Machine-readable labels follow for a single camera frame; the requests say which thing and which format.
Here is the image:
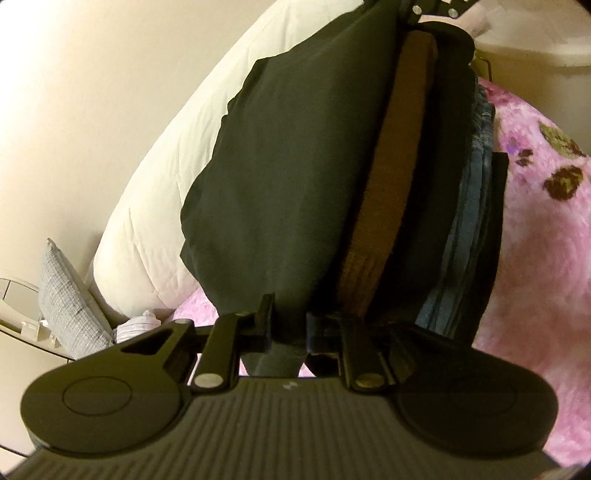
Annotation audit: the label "brown knit garment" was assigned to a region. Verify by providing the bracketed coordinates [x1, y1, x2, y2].
[337, 32, 439, 315]

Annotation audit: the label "white crumpled cloth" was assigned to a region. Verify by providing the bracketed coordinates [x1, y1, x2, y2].
[113, 309, 160, 344]

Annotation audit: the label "blue jeans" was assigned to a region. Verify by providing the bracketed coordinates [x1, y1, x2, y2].
[416, 83, 497, 337]

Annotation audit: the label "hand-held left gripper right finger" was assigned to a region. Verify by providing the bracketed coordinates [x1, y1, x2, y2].
[306, 313, 509, 392]

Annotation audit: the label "pink rose blanket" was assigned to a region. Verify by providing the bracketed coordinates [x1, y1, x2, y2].
[171, 69, 591, 462]

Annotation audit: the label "cream headboard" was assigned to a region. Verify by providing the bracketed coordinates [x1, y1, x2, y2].
[475, 0, 591, 125]

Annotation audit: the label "dark green long-sleeve shirt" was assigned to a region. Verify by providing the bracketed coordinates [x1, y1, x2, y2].
[180, 0, 407, 377]

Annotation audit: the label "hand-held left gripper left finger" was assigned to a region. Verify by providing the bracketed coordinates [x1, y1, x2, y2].
[92, 293, 276, 394]

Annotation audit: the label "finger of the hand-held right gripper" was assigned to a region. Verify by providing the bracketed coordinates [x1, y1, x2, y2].
[399, 0, 481, 24]

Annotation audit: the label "grey woven cushion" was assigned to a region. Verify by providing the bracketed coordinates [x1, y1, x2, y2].
[37, 237, 114, 361]

